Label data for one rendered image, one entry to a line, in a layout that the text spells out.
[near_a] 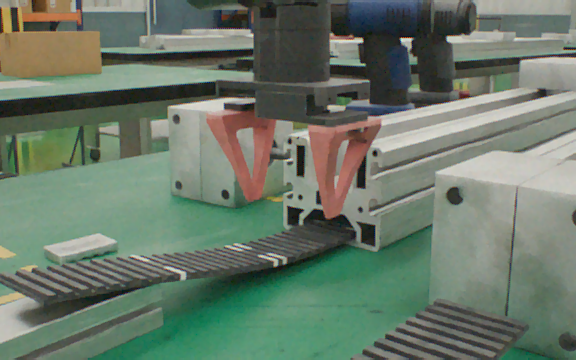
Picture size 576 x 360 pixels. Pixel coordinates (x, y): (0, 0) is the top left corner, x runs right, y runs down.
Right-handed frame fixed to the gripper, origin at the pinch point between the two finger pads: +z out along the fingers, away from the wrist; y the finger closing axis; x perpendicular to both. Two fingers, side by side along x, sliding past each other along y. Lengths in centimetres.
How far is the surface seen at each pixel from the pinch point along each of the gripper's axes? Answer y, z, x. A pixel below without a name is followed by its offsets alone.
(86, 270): 0.6, 0.7, 18.4
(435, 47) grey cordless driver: 19, -9, -61
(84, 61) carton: 177, 0, -102
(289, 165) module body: 4.3, -1.1, -5.1
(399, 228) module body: -5.1, 3.5, -8.2
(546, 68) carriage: 1, -7, -62
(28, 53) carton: 181, -3, -82
